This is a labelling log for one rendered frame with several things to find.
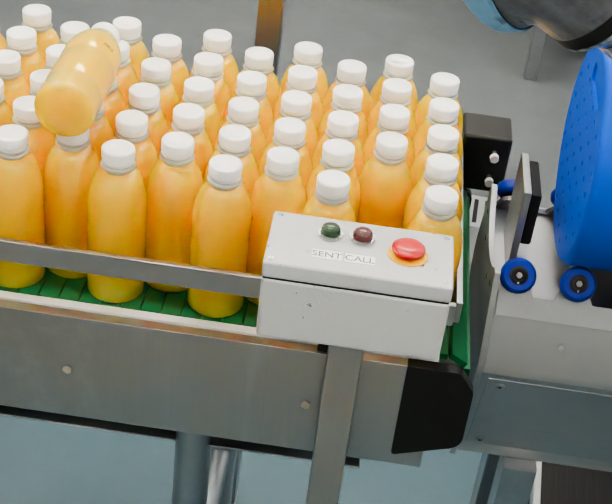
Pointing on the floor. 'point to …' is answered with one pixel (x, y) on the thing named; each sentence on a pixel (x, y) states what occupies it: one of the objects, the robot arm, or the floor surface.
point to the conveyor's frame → (199, 386)
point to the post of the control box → (334, 424)
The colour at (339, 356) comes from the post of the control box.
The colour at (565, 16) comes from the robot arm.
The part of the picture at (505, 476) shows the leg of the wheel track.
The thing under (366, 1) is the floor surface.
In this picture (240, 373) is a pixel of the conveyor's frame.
